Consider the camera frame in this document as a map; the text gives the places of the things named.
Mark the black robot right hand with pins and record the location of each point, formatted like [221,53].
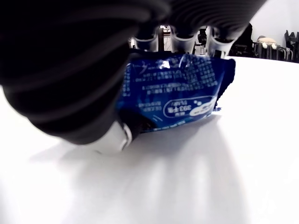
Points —
[58,70]

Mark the blue Oreo packet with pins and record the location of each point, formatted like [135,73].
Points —
[175,88]

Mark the black metal rack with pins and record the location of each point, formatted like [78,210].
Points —
[268,53]

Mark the beige plush toy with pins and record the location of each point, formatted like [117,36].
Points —
[267,42]

